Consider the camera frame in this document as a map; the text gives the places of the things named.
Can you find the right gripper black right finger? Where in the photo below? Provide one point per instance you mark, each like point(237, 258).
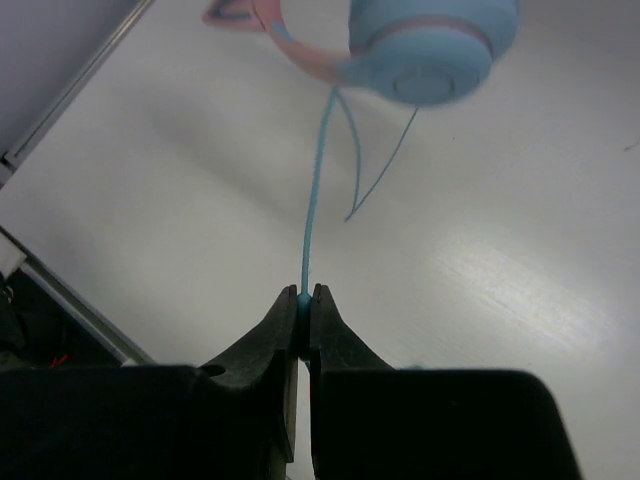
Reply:
point(370, 420)

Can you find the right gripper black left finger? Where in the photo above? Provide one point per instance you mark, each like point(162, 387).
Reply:
point(232, 418)

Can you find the pink blue cat-ear headphones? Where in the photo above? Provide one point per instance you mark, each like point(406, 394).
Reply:
point(420, 53)

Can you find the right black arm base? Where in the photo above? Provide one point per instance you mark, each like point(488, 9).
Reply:
point(46, 323)

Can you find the aluminium rail left edge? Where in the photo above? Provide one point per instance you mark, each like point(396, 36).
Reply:
point(49, 51)

